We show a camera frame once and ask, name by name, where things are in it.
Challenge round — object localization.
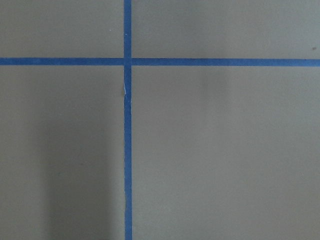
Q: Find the horizontal blue tape strip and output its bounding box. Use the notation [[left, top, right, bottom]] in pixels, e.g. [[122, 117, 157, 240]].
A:
[[0, 57, 320, 67]]

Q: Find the vertical blue tape strip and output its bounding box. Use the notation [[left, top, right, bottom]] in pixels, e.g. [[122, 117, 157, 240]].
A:
[[123, 0, 133, 240]]

